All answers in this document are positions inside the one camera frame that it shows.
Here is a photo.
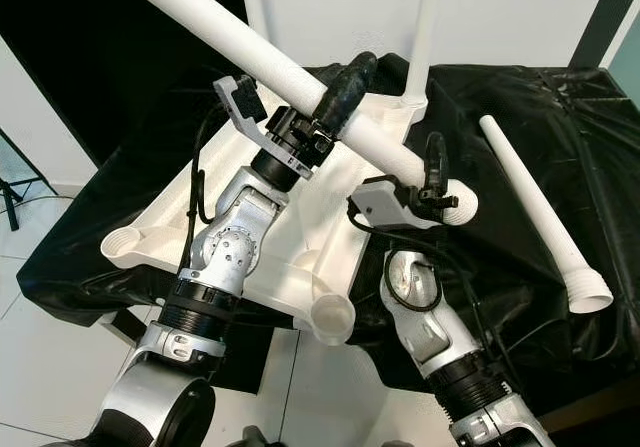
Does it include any black tripod stand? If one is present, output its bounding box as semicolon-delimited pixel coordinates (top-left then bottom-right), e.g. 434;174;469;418
0;127;53;234

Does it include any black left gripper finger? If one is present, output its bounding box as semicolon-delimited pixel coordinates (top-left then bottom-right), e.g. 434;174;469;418
315;52;379;134

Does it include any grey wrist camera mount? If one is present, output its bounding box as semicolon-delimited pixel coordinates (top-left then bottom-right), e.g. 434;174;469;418
348;177;423;231
213;74;311;182

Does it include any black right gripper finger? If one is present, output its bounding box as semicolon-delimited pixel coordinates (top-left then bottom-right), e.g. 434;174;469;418
423;132;449;201

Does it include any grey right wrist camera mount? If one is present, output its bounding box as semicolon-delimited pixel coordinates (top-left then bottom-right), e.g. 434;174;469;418
348;177;423;231

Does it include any teal glass panel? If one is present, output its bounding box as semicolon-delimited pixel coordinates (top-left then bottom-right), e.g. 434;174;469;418
605;22;640;76

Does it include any black plastic cover sheet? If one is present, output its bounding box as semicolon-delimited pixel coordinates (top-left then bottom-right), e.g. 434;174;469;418
15;52;640;418

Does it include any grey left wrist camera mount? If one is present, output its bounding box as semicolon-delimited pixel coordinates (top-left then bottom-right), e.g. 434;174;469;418
213;74;311;182

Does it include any black door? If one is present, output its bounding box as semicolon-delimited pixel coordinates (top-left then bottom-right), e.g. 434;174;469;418
0;0;246;166

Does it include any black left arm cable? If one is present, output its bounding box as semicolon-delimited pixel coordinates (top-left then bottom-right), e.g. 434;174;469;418
176;105;233;303

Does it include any black wall pillar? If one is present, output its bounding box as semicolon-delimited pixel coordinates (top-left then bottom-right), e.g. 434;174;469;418
568;0;640;70

